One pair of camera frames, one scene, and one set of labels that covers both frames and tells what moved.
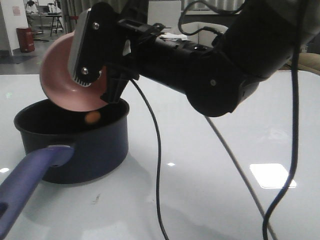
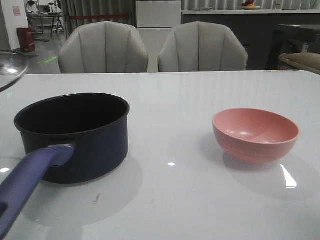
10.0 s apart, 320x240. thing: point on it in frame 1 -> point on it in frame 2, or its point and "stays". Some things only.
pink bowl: [59, 84] -> [253, 135]
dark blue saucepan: [59, 145] stays
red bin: [25, 39] stays
